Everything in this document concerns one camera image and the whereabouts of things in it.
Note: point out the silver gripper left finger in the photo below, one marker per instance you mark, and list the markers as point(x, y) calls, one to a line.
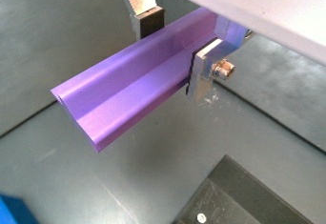
point(147, 17)

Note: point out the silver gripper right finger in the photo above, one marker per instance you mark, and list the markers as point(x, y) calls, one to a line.
point(210, 65)

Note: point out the purple star-profile bar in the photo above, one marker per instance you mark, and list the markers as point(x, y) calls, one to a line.
point(110, 96)

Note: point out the black curved fixture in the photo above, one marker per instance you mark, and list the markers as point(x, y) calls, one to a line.
point(234, 198)

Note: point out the blue shape-sorter block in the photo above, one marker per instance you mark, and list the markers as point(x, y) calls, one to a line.
point(14, 211)

